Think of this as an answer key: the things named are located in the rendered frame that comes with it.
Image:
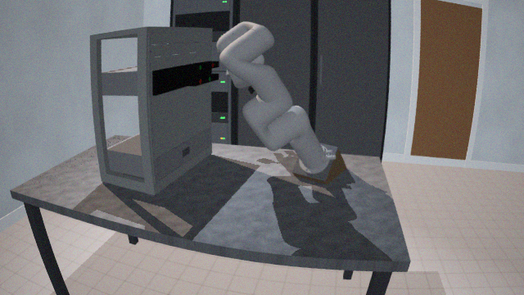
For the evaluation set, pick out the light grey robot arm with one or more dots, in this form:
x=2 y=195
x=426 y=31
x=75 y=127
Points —
x=268 y=113

